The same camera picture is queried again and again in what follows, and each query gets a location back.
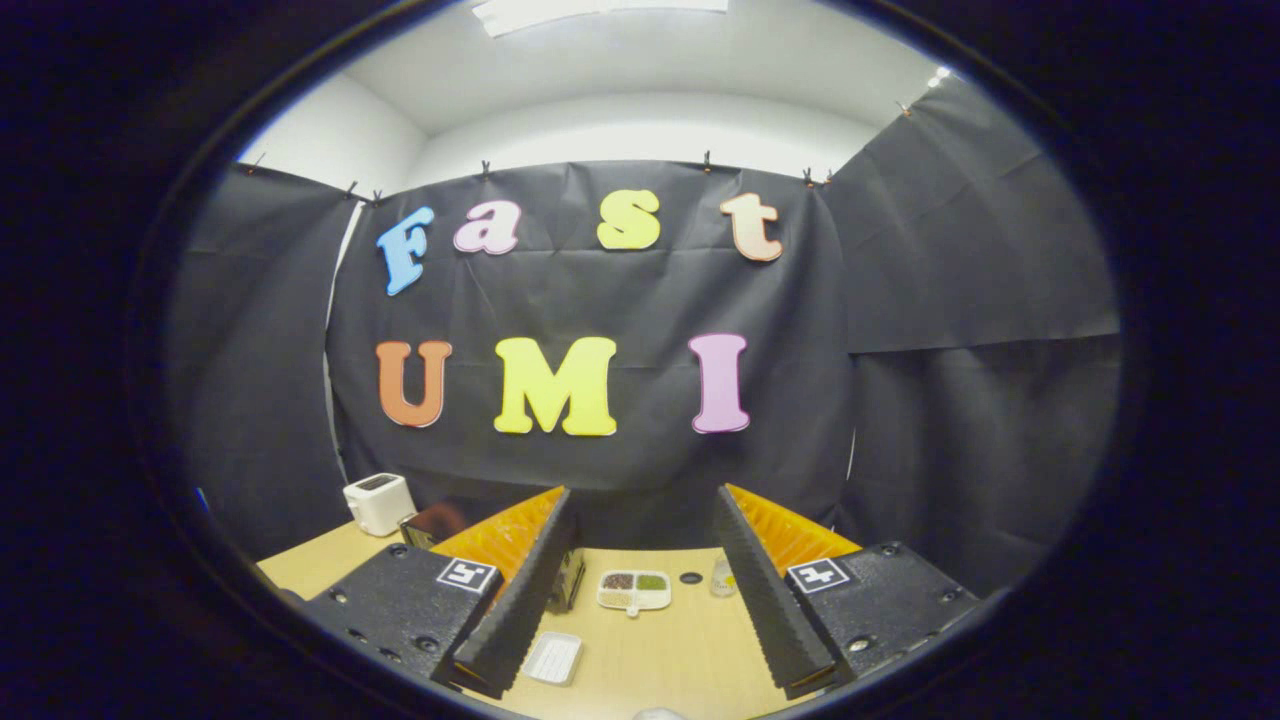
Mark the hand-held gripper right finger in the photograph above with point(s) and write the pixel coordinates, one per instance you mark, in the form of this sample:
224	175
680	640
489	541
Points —
770	610

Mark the small clear bottle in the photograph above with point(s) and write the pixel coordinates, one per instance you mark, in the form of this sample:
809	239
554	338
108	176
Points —
723	582

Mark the white toaster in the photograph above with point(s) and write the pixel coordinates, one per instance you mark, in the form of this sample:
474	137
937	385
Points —
378	505

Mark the divided white spice dish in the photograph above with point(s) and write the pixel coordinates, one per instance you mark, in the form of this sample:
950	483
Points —
640	595

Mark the black toaster oven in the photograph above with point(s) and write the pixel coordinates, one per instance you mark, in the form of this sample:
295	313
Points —
565	585

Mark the ceiling light panel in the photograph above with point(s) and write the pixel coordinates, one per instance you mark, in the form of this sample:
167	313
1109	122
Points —
600	12
938	76

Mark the white rectangular tray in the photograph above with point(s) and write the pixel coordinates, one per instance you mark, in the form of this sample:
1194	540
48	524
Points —
552	658

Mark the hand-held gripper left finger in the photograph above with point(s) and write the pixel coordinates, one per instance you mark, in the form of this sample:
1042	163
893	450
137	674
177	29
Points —
520	610

